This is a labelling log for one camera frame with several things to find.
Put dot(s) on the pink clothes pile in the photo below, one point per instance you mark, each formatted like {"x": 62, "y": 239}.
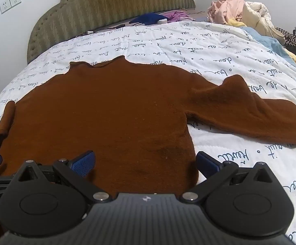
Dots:
{"x": 224, "y": 7}

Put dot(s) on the dark blue cloth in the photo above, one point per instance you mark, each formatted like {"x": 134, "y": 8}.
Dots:
{"x": 148, "y": 17}

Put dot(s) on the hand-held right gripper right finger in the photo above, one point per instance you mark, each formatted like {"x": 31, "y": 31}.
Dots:
{"x": 207, "y": 163}

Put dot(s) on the light blue cloth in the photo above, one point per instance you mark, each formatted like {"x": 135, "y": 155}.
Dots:
{"x": 265, "y": 43}

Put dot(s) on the white script-printed blanket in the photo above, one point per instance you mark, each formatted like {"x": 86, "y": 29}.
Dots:
{"x": 168, "y": 43}

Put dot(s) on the zigzag patterned cloth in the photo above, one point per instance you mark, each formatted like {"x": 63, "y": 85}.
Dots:
{"x": 287, "y": 36}

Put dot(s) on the cream padded jacket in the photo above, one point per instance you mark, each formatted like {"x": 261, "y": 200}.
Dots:
{"x": 261, "y": 20}

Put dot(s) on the purple cloth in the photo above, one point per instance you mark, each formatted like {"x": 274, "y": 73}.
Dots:
{"x": 176, "y": 15}

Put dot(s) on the brown knit sweater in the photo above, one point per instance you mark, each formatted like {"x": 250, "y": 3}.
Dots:
{"x": 117, "y": 112}

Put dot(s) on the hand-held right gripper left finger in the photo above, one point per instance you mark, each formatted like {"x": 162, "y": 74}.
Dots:
{"x": 83, "y": 164}

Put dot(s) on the beige striped curtain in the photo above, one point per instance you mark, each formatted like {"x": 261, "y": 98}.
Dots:
{"x": 112, "y": 2}

